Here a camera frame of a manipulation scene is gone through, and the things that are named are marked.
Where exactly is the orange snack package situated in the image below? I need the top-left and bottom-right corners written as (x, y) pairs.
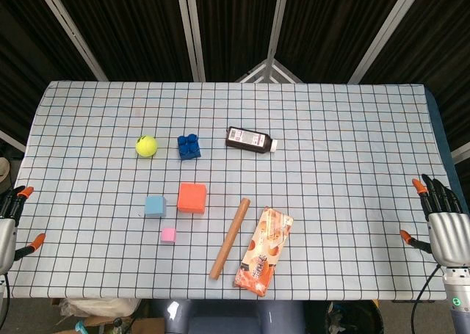
top-left (232, 206), bottom-right (294, 298)

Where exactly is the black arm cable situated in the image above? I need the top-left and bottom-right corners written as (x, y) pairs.
top-left (0, 273), bottom-right (11, 334)
top-left (411, 263), bottom-right (444, 334)

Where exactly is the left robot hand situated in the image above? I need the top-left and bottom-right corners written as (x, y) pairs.
top-left (0, 185), bottom-right (47, 276)

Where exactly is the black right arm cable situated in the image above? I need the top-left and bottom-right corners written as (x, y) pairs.
top-left (411, 263), bottom-right (444, 334)

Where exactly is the large orange foam cube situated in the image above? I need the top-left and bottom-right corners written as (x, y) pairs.
top-left (176, 182), bottom-right (208, 215)

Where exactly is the blue-grey robot torso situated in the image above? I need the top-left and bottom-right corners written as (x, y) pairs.
top-left (163, 299), bottom-right (306, 334)

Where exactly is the white triangular screen foot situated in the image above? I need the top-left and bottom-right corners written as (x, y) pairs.
top-left (234, 57), bottom-right (303, 84)

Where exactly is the blue studded toy brick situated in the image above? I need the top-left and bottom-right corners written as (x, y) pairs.
top-left (177, 133), bottom-right (203, 161)

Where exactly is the white double screen frame post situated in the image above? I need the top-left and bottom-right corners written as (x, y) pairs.
top-left (174, 0), bottom-right (206, 82)

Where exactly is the black trash bin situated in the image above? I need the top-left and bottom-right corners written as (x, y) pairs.
top-left (325, 300), bottom-right (385, 334)

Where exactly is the checkered light blue tablecloth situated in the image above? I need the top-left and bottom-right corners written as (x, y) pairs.
top-left (7, 80), bottom-right (456, 301)

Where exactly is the medium light blue foam cube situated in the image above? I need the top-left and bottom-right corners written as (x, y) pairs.
top-left (143, 195), bottom-right (167, 218)

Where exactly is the white plastic bag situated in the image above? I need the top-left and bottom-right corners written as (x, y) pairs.
top-left (58, 297), bottom-right (142, 319)

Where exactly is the wooden rolling pin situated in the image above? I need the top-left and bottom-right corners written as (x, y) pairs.
top-left (209, 197), bottom-right (251, 280)

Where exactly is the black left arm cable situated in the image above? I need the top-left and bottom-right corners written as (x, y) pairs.
top-left (0, 273), bottom-right (11, 334)

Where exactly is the yellow tennis ball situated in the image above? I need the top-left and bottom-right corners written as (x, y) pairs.
top-left (135, 135), bottom-right (159, 160)

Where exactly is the brown bottle white cap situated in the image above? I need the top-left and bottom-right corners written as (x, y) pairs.
top-left (225, 126), bottom-right (279, 155)

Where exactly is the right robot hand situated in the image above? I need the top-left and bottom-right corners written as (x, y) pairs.
top-left (399, 174), bottom-right (470, 267)

